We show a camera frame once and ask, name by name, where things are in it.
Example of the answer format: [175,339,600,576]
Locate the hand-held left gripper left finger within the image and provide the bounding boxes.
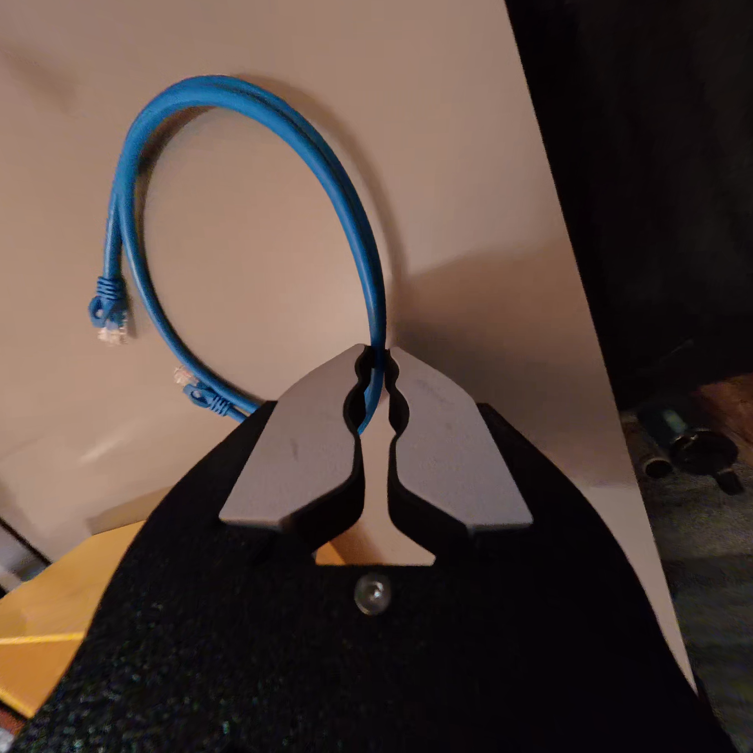
[219,344,373,555]

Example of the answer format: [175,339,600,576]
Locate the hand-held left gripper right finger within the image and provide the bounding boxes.
[384,346,534,558]

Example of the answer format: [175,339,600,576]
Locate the blue ethernet cable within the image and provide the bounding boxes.
[88,75,390,437]

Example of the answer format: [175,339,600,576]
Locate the black chair base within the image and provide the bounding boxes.
[624,399,746,496]

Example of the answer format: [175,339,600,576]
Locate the yellow plastic bin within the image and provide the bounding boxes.
[0,520,348,720]

